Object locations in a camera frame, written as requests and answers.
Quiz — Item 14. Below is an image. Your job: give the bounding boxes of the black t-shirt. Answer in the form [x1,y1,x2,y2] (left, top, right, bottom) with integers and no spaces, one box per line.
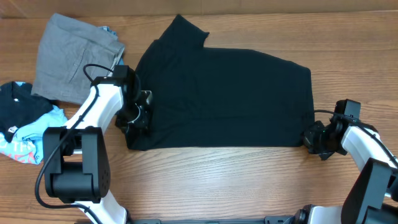
[134,15,315,151]

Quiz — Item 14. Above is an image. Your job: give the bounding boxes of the folded grey shorts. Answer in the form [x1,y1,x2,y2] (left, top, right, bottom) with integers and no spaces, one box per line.
[31,13,125,105]

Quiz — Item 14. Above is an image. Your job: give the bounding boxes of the folded blue garment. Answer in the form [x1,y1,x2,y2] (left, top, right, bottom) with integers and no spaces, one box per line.
[99,26,124,65]

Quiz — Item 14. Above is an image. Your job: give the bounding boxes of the light blue printed t-shirt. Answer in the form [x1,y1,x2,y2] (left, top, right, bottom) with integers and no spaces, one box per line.
[1,102,67,165]

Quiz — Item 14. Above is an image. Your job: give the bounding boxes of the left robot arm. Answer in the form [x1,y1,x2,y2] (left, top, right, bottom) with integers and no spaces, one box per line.
[35,65,152,223]

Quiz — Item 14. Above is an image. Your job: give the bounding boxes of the folded black shirt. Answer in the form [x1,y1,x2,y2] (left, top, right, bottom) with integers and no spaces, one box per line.
[1,82,53,142]

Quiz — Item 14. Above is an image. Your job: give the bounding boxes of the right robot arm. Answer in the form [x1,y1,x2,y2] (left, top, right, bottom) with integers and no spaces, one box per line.
[287,99,397,224]

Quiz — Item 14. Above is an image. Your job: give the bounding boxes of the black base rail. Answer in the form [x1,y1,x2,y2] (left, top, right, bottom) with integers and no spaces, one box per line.
[127,216,294,224]

